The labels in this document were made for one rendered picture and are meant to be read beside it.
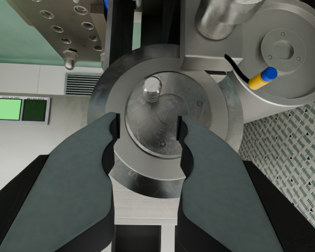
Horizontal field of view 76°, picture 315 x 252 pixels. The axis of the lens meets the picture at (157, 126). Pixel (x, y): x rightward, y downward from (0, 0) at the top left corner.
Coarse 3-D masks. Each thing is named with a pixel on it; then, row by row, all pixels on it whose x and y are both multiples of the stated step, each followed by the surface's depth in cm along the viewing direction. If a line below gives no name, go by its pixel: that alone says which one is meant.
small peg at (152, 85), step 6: (150, 78) 14; (156, 78) 14; (144, 84) 14; (150, 84) 14; (156, 84) 14; (144, 90) 14; (150, 90) 14; (156, 90) 14; (144, 96) 16; (150, 96) 15; (156, 96) 15; (150, 102) 17
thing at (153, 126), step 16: (176, 80) 17; (192, 80) 17; (128, 96) 17; (160, 96) 18; (176, 96) 18; (192, 96) 17; (128, 112) 17; (144, 112) 17; (160, 112) 17; (176, 112) 17; (192, 112) 17; (208, 112) 17; (128, 128) 17; (144, 128) 17; (160, 128) 17; (208, 128) 17; (144, 144) 16; (160, 144) 17; (176, 144) 17
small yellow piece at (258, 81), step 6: (228, 60) 16; (234, 66) 16; (240, 72) 16; (264, 72) 13; (270, 72) 13; (276, 72) 13; (246, 78) 15; (252, 78) 14; (258, 78) 14; (264, 78) 13; (270, 78) 13; (252, 84) 15; (258, 84) 14; (264, 84) 14
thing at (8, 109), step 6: (0, 102) 50; (6, 102) 50; (12, 102) 50; (18, 102) 50; (0, 108) 50; (6, 108) 50; (12, 108) 50; (18, 108) 50; (0, 114) 50; (6, 114) 50; (12, 114) 50; (18, 114) 50
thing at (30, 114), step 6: (30, 102) 50; (36, 102) 51; (42, 102) 51; (24, 108) 50; (30, 108) 50; (36, 108) 50; (42, 108) 50; (24, 114) 50; (30, 114) 50; (36, 114) 50; (42, 114) 50
